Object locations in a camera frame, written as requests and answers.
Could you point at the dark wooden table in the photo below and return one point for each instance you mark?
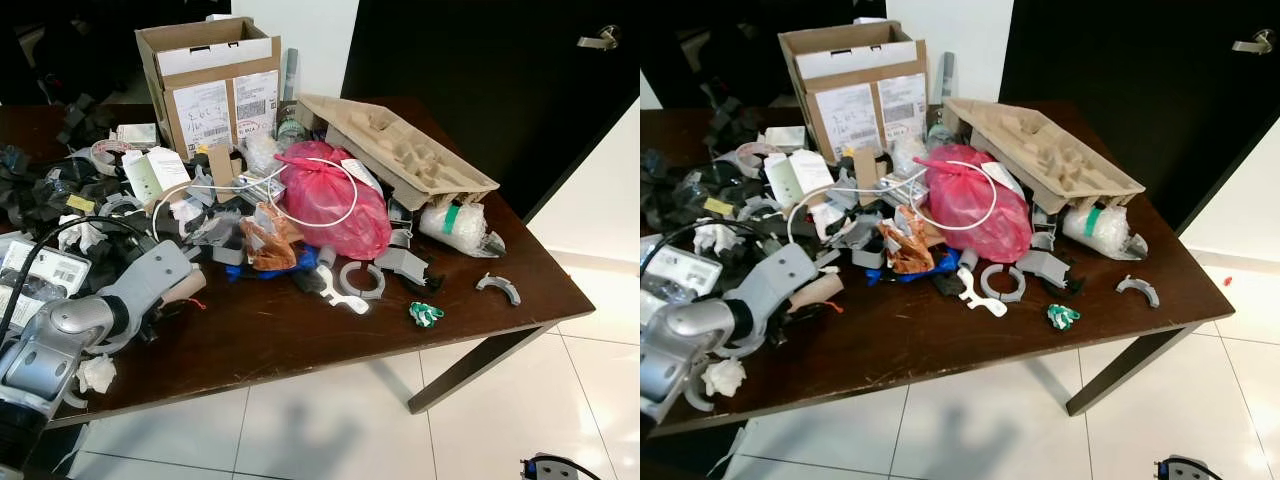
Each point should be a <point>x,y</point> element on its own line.
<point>940,345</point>
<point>300,335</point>

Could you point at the beige moulded pulp tray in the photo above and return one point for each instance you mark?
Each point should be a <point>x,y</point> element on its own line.
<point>1045,155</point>
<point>400,150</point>

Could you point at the clear bag with green tape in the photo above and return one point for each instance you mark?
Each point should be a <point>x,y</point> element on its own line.
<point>1100,228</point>
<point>455,225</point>

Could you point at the green white crumpled wrapper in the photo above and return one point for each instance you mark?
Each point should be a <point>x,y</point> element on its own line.
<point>1063,317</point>
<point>425,314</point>

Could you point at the small grey curved clip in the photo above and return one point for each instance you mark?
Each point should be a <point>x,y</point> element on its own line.
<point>500,284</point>
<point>1142,287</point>

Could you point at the white green small carton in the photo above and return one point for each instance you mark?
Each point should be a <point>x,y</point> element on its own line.
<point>155,172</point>
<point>800,175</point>

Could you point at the grey angular plastic part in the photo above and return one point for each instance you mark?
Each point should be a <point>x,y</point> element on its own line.
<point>400,262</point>
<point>1042,266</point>

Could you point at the white crumpled paper ball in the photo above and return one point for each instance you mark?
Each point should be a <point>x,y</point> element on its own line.
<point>724,378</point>
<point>97,374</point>

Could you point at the brown cardboard tube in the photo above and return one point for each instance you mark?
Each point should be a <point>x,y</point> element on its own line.
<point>190,286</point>
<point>822,292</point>

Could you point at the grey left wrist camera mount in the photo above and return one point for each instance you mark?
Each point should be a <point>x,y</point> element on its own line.
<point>150,275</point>
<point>785,280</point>

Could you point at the blue plastic scrap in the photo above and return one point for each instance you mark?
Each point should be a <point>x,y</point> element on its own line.
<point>245,272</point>
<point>945,262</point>

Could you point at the crumpled brown paper bag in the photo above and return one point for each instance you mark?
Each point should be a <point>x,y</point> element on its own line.
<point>268,240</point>
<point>905,245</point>

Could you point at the open cardboard box with labels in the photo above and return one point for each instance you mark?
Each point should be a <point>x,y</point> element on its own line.
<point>860,108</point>
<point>215,105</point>

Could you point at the red plastic bag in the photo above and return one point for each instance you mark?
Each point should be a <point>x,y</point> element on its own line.
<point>975,210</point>
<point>335,205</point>

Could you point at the white flat plastic part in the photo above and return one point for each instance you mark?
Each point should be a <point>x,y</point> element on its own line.
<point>985,300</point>
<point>345,297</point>

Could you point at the clear blister pack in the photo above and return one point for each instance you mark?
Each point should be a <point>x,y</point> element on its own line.
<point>685,272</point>
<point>45,275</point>

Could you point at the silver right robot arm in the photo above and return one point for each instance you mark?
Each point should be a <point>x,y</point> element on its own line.
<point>1185,469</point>
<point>545,468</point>

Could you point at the black door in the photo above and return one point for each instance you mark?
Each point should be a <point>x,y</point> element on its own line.
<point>480,80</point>
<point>1130,90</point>

